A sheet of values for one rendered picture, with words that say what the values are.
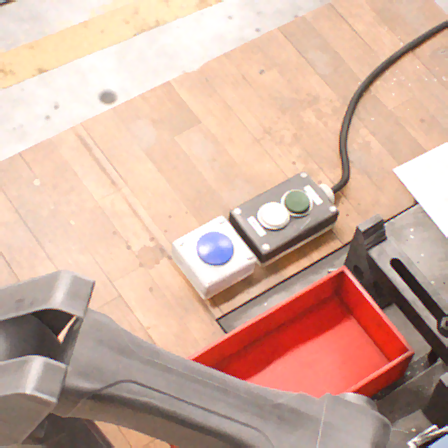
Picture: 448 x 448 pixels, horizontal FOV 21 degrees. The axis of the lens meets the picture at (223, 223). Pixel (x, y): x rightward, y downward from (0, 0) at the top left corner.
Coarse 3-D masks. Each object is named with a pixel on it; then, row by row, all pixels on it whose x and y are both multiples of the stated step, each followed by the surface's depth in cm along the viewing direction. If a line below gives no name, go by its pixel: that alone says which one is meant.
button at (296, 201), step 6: (294, 192) 133; (300, 192) 133; (288, 198) 132; (294, 198) 132; (300, 198) 132; (306, 198) 133; (288, 204) 132; (294, 204) 132; (300, 204) 132; (306, 204) 132; (294, 210) 132; (300, 210) 132; (306, 210) 132
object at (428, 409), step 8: (440, 384) 118; (432, 392) 120; (440, 392) 119; (432, 400) 121; (440, 400) 119; (424, 408) 123; (432, 408) 122; (440, 408) 120; (432, 416) 123; (440, 416) 121; (432, 424) 124; (440, 424) 122
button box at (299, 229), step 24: (408, 48) 149; (360, 96) 145; (264, 192) 133; (288, 192) 133; (312, 192) 134; (336, 192) 136; (240, 216) 132; (288, 216) 132; (312, 216) 132; (336, 216) 133; (264, 240) 130; (288, 240) 131; (264, 264) 132
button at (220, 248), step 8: (208, 232) 130; (216, 232) 130; (200, 240) 129; (208, 240) 129; (216, 240) 129; (224, 240) 129; (200, 248) 128; (208, 248) 128; (216, 248) 128; (224, 248) 128; (232, 248) 129; (200, 256) 128; (208, 256) 128; (216, 256) 128; (224, 256) 128; (216, 264) 128
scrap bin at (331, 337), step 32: (320, 288) 126; (352, 288) 126; (256, 320) 122; (288, 320) 128; (320, 320) 128; (352, 320) 129; (384, 320) 123; (224, 352) 123; (256, 352) 126; (288, 352) 126; (320, 352) 126; (352, 352) 127; (384, 352) 126; (256, 384) 124; (288, 384) 124; (320, 384) 125; (352, 384) 125; (384, 384) 124
